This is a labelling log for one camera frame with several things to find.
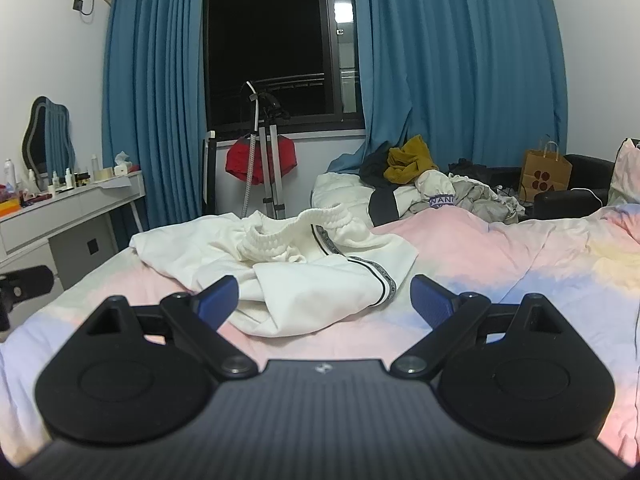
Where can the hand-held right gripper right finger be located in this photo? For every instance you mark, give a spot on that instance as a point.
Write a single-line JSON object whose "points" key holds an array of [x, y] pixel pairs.
{"points": [[432, 305]]}

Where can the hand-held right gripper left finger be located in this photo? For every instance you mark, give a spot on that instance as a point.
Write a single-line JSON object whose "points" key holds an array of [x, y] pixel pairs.
{"points": [[217, 301]]}

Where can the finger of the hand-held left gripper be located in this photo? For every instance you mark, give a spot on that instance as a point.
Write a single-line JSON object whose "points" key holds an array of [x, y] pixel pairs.
{"points": [[35, 280]]}

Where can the white pants with striped trim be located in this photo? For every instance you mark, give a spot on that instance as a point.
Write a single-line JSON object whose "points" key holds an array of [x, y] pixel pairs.
{"points": [[310, 300]]}

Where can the pile of clothes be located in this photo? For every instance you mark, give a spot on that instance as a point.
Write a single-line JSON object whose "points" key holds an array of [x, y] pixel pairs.
{"points": [[340, 190]]}

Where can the white dressing table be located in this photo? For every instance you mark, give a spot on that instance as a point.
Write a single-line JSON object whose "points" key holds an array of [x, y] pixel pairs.
{"points": [[50, 220]]}

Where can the pastel bed blanket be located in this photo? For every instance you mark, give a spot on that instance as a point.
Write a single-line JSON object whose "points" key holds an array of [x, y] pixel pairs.
{"points": [[500, 260]]}

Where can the group of cosmetic bottles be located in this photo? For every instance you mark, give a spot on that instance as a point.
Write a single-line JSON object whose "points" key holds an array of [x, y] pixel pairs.
{"points": [[68, 178]]}

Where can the grey crumpled garment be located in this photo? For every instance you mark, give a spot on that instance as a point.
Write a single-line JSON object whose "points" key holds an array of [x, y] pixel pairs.
{"points": [[480, 195]]}

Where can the white garment with purple label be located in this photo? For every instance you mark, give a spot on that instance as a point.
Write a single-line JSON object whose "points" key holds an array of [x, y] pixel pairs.
{"points": [[435, 182]]}

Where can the red garment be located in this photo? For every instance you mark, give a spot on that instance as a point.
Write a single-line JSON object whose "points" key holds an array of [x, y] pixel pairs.
{"points": [[240, 162]]}

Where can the garment steamer stand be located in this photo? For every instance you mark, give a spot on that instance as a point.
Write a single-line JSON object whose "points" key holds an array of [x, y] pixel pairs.
{"points": [[274, 170]]}

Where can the white tissue box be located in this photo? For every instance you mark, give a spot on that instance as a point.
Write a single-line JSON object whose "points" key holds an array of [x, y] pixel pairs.
{"points": [[122, 165]]}

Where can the wavy black-framed mirror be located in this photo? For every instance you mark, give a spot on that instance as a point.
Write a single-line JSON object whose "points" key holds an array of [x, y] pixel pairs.
{"points": [[47, 135]]}

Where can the black cloth pile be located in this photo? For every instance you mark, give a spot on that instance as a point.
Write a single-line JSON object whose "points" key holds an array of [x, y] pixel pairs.
{"points": [[490, 167]]}

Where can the black garment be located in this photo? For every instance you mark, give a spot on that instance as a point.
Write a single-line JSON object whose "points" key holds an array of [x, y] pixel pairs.
{"points": [[375, 167]]}

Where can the mustard yellow garment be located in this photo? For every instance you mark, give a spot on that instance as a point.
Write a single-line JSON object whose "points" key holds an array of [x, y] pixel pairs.
{"points": [[410, 157]]}

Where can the black armchair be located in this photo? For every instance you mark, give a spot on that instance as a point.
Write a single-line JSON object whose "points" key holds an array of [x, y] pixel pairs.
{"points": [[565, 202]]}

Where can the brown paper bag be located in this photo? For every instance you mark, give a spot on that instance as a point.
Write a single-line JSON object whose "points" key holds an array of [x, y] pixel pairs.
{"points": [[545, 175]]}

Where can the blue curtain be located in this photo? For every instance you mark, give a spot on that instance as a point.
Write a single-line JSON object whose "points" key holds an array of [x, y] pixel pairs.
{"points": [[150, 85], [450, 60]]}

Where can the pastel pillow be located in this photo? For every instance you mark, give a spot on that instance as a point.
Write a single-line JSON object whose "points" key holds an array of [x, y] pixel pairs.
{"points": [[630, 175]]}

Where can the dark window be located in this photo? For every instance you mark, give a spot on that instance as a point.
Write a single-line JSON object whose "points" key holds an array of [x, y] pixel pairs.
{"points": [[265, 35]]}

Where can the black wall socket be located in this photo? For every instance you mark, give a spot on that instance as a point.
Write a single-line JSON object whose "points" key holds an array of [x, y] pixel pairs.
{"points": [[78, 4]]}

